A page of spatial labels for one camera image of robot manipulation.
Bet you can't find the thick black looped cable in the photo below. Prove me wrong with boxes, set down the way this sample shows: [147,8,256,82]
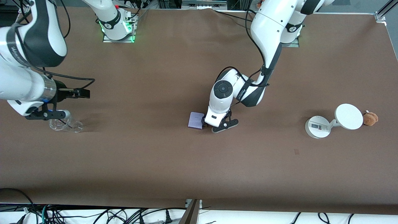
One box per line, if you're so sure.
[0,188,32,212]

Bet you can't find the clear plastic cup with lid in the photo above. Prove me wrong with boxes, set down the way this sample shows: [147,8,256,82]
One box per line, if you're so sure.
[49,110,84,133]

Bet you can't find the brown plush keychain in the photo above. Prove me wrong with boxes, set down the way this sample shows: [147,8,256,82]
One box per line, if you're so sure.
[363,110,379,127]

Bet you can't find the purple square block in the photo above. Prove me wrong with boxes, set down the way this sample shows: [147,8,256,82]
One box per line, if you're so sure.
[188,112,205,130]

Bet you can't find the thin black power cable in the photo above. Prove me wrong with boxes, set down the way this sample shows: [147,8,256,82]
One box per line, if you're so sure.
[213,9,253,23]

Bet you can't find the grey equipment box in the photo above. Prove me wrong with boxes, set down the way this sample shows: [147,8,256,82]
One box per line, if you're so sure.
[181,0,228,10]

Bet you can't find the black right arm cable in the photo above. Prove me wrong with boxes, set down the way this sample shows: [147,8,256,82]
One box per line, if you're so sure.
[31,0,95,91]

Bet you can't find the aluminium frame profile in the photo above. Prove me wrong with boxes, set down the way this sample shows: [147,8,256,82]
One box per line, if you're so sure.
[375,0,398,23]

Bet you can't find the brown support beam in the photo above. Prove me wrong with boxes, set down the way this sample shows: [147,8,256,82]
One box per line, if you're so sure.
[178,200,201,224]

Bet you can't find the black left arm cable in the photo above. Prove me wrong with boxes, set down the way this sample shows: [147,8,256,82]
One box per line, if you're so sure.
[215,11,271,89]

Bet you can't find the white round disc stand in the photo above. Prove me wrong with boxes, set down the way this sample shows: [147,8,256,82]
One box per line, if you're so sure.
[305,104,364,139]

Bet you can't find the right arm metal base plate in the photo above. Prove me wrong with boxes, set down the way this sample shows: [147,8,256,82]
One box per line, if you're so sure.
[103,13,138,44]

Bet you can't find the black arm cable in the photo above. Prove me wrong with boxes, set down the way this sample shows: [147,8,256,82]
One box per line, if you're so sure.
[31,0,95,91]
[215,11,271,89]

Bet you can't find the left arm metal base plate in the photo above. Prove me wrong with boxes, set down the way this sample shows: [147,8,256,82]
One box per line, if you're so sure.
[281,37,301,48]

